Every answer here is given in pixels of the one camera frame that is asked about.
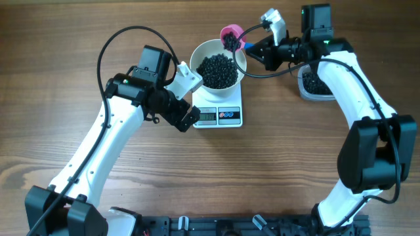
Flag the white bowl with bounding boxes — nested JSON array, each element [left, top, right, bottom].
[[190, 39, 247, 92]]

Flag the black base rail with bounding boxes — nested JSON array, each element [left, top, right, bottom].
[[131, 214, 371, 236]]

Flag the pink scoop blue handle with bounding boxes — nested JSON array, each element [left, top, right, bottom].
[[220, 24, 253, 51]]

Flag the clear plastic container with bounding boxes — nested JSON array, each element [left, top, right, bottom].
[[297, 65, 335, 102]]

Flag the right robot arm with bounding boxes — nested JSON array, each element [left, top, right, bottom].
[[245, 4, 417, 235]]

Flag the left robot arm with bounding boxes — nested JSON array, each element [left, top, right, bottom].
[[25, 45, 203, 235]]

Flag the white digital kitchen scale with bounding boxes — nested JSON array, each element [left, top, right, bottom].
[[192, 84, 243, 128]]

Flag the black beans in scoop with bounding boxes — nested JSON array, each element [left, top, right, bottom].
[[222, 31, 242, 52]]

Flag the black beans in bowl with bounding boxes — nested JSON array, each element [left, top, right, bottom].
[[197, 54, 238, 90]]

